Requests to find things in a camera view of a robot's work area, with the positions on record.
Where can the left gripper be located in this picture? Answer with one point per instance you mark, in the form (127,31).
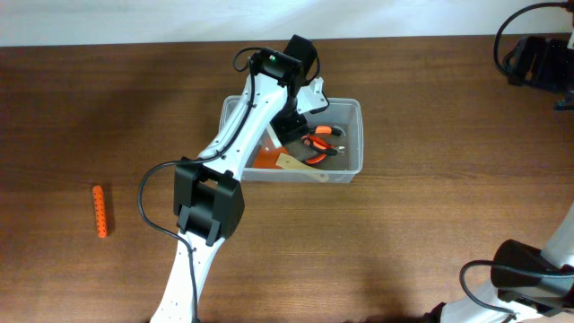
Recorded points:
(291,129)

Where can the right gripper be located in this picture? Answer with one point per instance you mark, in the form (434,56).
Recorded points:
(547,54)

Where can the orange scraper wooden handle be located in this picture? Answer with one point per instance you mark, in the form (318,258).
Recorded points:
(270,157)

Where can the small red cutting pliers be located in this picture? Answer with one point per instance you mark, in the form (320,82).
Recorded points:
(321,148)

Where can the orange black needle-nose pliers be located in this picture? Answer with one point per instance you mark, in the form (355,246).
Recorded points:
(326,130)

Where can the clear plastic container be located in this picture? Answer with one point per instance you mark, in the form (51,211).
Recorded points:
(340,169)

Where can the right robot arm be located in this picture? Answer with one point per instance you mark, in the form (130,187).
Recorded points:
(522,282)

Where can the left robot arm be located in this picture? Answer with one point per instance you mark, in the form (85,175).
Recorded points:
(281,88)

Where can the orange perforated bar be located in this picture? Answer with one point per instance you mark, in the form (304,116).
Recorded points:
(100,212)

